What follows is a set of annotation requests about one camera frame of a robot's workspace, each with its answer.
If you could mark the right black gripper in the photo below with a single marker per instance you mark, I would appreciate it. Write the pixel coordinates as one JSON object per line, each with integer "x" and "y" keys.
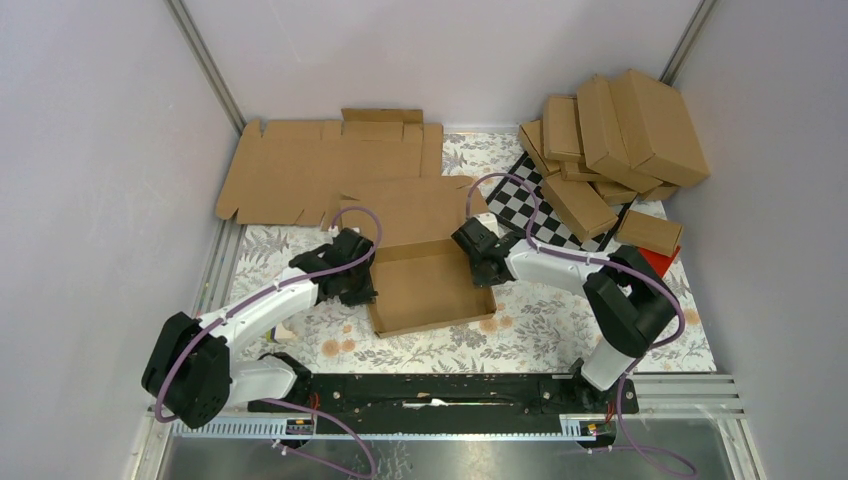
{"x": 481, "y": 280}

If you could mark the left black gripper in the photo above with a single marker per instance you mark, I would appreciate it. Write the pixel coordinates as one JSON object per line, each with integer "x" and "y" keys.
{"x": 366, "y": 294}

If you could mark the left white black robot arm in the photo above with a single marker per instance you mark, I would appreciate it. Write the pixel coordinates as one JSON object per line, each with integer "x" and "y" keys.
{"x": 194, "y": 370}

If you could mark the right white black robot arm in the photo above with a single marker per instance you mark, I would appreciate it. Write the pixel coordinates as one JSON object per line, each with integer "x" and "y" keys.
{"x": 630, "y": 302}

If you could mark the low folded cardboard box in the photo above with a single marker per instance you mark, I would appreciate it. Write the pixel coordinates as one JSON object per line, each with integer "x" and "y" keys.
{"x": 613, "y": 193}

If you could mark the small cardboard box on red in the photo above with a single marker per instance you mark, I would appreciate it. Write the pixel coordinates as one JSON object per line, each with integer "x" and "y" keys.
{"x": 649, "y": 232}

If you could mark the large folded cardboard box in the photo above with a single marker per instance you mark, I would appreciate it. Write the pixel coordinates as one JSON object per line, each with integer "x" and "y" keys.
{"x": 657, "y": 130}

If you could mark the black white chessboard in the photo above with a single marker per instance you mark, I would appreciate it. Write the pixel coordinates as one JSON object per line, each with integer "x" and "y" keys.
{"x": 512, "y": 205}

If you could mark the stack of flat cardboard blanks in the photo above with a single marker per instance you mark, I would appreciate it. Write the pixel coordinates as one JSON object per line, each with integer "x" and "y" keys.
{"x": 289, "y": 172}

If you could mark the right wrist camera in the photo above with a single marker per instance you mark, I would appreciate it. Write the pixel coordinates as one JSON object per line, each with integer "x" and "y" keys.
{"x": 489, "y": 221}

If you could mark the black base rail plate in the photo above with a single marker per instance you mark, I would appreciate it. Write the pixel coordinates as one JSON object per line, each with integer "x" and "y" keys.
{"x": 459, "y": 404}

